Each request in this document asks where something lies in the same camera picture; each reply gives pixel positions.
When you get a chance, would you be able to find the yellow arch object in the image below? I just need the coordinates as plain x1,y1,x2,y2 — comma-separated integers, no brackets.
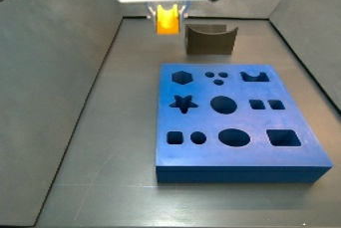
157,4,180,35

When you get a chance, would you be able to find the black curved fixture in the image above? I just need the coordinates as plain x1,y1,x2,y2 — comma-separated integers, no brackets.
185,24,238,55

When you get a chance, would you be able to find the blue shape sorter block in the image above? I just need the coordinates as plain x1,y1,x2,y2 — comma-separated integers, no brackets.
157,64,333,183

